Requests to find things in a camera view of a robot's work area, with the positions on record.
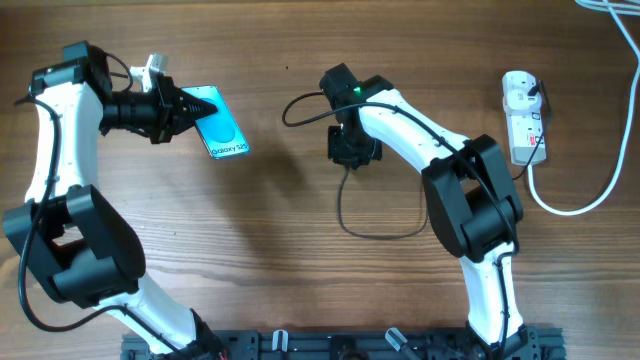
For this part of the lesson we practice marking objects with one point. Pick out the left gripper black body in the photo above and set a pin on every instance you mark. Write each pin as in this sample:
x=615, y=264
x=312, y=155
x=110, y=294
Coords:
x=143, y=111

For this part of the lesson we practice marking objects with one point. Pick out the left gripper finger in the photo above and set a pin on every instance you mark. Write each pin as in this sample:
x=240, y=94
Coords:
x=173, y=126
x=188, y=108

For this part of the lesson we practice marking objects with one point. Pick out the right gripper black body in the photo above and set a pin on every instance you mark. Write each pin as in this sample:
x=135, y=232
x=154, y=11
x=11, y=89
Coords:
x=352, y=147

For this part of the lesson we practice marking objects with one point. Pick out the Galaxy S25 smartphone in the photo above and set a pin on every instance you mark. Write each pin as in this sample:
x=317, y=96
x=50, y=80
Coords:
x=219, y=132

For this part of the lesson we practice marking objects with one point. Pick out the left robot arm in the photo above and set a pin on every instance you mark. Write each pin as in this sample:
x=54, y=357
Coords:
x=67, y=235

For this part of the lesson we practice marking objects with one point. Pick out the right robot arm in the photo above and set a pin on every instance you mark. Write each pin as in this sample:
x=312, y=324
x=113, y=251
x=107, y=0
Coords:
x=471, y=199

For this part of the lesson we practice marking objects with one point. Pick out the white USB charger adapter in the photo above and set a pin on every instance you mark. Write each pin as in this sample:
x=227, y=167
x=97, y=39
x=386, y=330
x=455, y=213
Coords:
x=520, y=101

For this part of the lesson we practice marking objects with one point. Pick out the white power strip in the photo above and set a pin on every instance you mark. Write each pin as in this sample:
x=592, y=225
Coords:
x=524, y=131

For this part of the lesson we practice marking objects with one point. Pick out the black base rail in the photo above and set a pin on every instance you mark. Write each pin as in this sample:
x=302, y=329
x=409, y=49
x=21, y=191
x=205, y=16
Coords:
x=447, y=343

